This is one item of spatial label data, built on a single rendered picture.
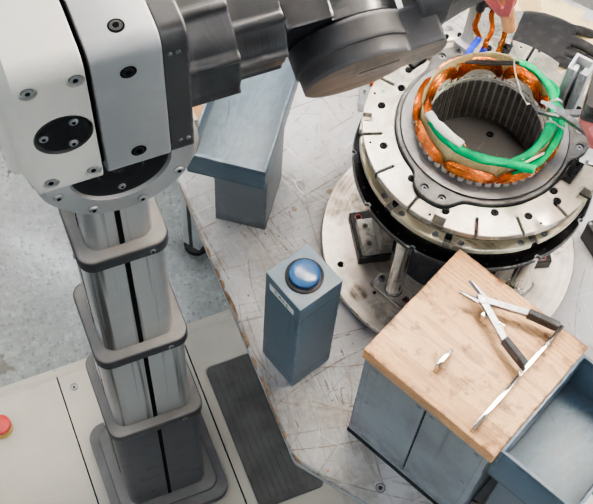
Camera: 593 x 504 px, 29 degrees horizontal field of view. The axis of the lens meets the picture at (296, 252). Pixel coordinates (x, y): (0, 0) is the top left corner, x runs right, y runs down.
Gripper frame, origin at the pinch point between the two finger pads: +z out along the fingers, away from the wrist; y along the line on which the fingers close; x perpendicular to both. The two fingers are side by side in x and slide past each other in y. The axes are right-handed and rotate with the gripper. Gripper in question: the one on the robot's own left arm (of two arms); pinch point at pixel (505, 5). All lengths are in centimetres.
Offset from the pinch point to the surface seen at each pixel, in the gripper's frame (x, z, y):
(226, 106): 41.3, 17.8, -5.8
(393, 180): 14.3, 20.8, -11.4
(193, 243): 96, 101, 21
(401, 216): 13.2, 25.0, -13.7
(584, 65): -4.1, 19.2, 10.3
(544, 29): 17, 50, 47
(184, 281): 97, 106, 14
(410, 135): 14.4, 19.8, -4.6
